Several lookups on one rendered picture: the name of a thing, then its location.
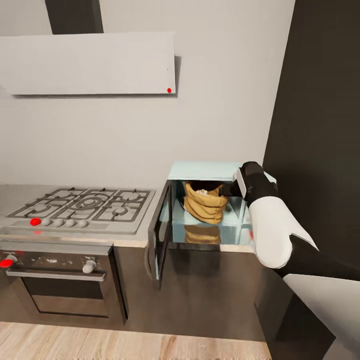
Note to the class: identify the range hood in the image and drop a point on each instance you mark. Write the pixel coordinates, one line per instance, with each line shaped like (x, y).
(79, 58)

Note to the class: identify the oven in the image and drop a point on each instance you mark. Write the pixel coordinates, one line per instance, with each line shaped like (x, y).
(65, 283)

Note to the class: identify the popcorn bag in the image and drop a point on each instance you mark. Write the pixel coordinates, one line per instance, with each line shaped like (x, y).
(207, 208)

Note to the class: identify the burner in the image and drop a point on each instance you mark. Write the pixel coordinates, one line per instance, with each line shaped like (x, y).
(82, 209)

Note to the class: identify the fridge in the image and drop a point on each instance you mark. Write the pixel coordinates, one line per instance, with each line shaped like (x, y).
(313, 152)

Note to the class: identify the microwave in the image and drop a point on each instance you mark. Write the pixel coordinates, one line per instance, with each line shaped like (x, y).
(171, 208)

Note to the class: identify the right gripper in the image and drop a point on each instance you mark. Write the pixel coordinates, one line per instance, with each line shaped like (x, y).
(229, 189)

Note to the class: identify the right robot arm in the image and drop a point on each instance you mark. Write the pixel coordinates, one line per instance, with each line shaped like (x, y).
(329, 286)

